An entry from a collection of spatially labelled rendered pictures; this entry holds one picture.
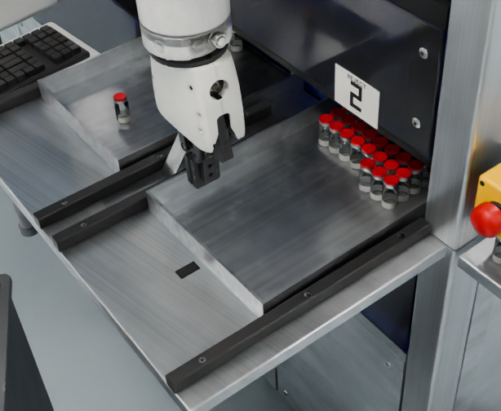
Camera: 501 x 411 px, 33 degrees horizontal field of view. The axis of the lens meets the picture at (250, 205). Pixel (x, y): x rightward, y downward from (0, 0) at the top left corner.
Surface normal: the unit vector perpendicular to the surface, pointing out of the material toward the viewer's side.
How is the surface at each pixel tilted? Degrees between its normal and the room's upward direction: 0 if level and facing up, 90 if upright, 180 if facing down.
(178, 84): 91
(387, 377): 90
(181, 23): 90
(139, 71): 0
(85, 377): 0
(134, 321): 0
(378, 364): 90
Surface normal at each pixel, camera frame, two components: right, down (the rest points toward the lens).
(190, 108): -0.73, 0.50
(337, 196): -0.05, -0.73
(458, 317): 0.59, 0.53
